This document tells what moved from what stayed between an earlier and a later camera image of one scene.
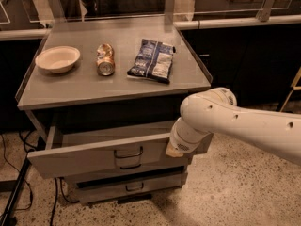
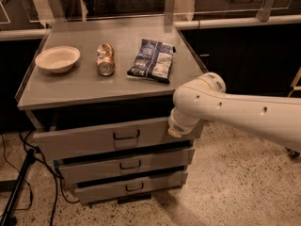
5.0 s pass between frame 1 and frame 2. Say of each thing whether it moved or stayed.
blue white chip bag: stayed
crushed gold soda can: stayed
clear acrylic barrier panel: stayed
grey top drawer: moved
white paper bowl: stayed
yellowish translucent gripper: moved
